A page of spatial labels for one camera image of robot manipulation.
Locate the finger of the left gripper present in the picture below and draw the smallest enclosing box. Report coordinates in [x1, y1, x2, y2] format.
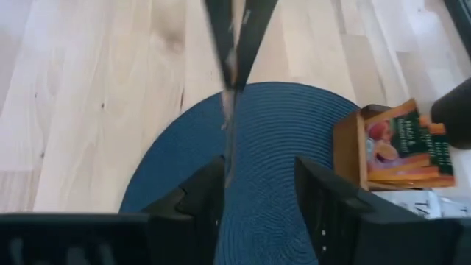
[204, 0, 238, 90]
[235, 0, 279, 91]

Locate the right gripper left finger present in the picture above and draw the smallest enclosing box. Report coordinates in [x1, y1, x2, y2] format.
[0, 156, 227, 265]

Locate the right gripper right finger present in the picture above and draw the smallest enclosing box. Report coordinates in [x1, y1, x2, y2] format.
[294, 155, 471, 265]

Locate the white and orange tea packet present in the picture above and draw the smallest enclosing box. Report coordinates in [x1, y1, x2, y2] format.
[374, 188, 471, 220]

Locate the wooden three-compartment tray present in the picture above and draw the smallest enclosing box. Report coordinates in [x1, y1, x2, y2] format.
[332, 97, 471, 220]

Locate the round dark woven placemat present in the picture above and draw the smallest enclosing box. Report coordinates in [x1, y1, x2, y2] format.
[119, 81, 360, 265]

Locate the black aluminium rig frame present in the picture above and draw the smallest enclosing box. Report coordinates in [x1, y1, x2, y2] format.
[443, 0, 471, 58]

